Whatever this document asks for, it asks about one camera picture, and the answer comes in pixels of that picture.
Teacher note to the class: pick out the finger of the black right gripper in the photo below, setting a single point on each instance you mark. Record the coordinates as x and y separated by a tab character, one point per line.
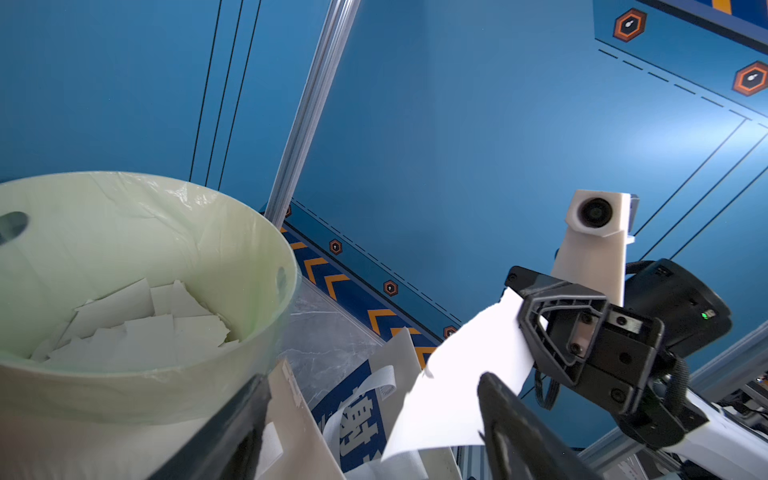
559	321

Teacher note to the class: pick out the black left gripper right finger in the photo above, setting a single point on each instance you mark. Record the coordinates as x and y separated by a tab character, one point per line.
518	444

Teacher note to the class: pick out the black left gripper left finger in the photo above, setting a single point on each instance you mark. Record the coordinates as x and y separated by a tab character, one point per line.
229	444

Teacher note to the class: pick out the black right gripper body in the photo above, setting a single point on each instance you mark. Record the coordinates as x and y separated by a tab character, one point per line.
630	374

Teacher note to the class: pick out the blue white bag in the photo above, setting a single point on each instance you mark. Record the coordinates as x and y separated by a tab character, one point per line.
292	445
357	416

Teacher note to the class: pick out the white receipt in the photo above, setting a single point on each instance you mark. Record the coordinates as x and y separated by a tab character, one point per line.
442	408

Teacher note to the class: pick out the white paper scraps in bin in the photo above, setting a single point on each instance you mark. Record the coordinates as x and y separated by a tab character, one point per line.
137	328

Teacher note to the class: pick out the pale green trash bin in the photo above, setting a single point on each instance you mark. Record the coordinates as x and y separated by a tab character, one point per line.
70	238

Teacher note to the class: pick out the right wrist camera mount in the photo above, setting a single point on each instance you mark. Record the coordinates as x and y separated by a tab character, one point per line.
593	252

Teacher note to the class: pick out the aluminium corner post right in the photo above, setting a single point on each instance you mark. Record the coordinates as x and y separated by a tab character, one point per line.
328	53

